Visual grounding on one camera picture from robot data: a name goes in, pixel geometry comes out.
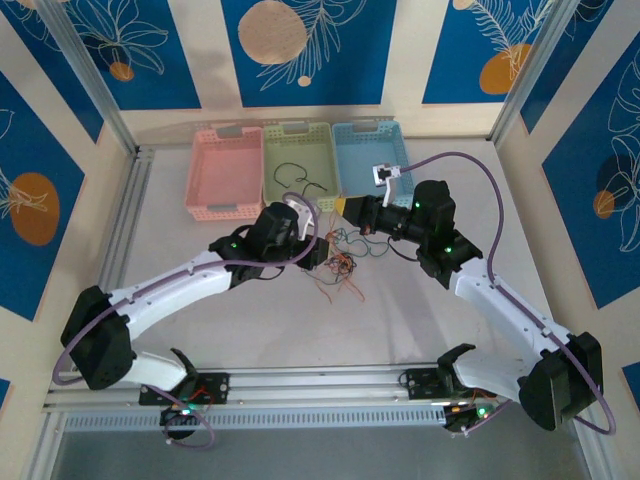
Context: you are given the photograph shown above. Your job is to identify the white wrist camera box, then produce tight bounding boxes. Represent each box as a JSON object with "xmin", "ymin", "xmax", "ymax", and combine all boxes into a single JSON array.
[
  {"xmin": 369, "ymin": 162, "xmax": 404, "ymax": 207},
  {"xmin": 285, "ymin": 195, "xmax": 322, "ymax": 242}
]

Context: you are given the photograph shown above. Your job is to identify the green plastic basket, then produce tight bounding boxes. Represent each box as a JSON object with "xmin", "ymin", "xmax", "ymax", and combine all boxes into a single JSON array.
[{"xmin": 261, "ymin": 121, "xmax": 347, "ymax": 215}]

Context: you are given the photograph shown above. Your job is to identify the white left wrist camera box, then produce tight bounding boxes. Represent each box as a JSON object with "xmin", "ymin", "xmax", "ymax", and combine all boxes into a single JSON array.
[{"xmin": 285, "ymin": 195, "xmax": 322, "ymax": 242}]

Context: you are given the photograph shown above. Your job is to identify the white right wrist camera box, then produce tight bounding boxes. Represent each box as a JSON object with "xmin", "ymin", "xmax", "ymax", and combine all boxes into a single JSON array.
[{"xmin": 369, "ymin": 162, "xmax": 404, "ymax": 207}]

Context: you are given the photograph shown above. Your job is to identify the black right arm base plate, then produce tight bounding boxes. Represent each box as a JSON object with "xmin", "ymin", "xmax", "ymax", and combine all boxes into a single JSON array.
[{"xmin": 403, "ymin": 368, "xmax": 499, "ymax": 401}]

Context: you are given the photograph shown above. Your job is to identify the thin black wire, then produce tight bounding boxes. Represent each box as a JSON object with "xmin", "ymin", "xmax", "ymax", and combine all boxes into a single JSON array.
[{"xmin": 302, "ymin": 259, "xmax": 351, "ymax": 289}]

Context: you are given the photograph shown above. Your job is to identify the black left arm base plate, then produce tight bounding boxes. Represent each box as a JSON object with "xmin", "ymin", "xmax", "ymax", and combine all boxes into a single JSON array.
[{"xmin": 138, "ymin": 372, "xmax": 231, "ymax": 406}]

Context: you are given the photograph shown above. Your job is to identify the blue plastic basket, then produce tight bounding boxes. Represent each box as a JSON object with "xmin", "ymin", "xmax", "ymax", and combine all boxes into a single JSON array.
[{"xmin": 331, "ymin": 120, "xmax": 417, "ymax": 201}]

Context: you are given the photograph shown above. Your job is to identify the aluminium mounting rails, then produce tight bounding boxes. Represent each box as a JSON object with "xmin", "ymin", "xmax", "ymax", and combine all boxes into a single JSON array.
[{"xmin": 42, "ymin": 362, "xmax": 594, "ymax": 414}]

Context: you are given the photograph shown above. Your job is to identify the thin orange wire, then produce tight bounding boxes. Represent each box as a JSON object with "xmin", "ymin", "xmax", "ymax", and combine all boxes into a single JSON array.
[
  {"xmin": 322, "ymin": 229, "xmax": 351, "ymax": 266},
  {"xmin": 319, "ymin": 252, "xmax": 367, "ymax": 305}
]

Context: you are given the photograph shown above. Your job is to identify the aluminium frame bar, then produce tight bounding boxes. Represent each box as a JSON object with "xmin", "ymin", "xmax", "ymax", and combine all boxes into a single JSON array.
[
  {"xmin": 567, "ymin": 399, "xmax": 609, "ymax": 480},
  {"xmin": 22, "ymin": 412, "xmax": 69, "ymax": 480}
]

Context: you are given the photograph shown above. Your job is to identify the grey slotted cable duct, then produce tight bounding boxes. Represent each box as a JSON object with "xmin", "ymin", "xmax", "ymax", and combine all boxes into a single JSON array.
[{"xmin": 63, "ymin": 405, "xmax": 449, "ymax": 432}]

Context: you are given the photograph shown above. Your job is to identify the pink plastic basket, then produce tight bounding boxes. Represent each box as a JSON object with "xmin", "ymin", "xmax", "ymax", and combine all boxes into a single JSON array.
[{"xmin": 184, "ymin": 125, "xmax": 266, "ymax": 224}]

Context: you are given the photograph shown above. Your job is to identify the thin dark green wire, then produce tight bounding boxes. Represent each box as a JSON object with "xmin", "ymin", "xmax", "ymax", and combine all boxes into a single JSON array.
[
  {"xmin": 332, "ymin": 227, "xmax": 396, "ymax": 259},
  {"xmin": 273, "ymin": 162, "xmax": 329, "ymax": 197}
]

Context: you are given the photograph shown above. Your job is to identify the aluminium corner post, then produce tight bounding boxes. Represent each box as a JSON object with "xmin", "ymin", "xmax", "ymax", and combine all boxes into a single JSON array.
[
  {"xmin": 37, "ymin": 0, "xmax": 141, "ymax": 154},
  {"xmin": 487, "ymin": 0, "xmax": 581, "ymax": 144}
]

